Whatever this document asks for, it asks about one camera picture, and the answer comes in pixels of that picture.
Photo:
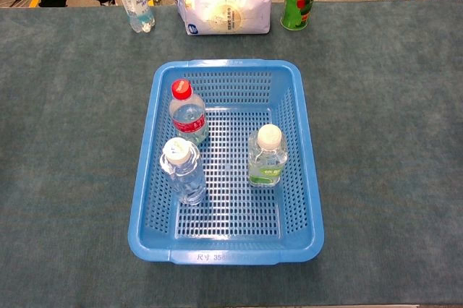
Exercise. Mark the green label square bottle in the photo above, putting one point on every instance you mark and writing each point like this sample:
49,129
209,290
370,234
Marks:
267,163

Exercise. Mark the red cap water bottle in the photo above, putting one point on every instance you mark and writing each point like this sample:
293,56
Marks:
188,116

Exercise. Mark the clear ribbed white cap bottle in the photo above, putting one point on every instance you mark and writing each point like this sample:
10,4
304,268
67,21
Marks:
188,181

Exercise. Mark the blue perforated plastic basket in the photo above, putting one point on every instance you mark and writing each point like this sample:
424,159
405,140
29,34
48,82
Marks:
231,214

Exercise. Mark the white snack bag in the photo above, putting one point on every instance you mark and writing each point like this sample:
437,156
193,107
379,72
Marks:
224,4

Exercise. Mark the teal felt table mat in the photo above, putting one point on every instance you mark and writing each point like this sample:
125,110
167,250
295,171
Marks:
54,141

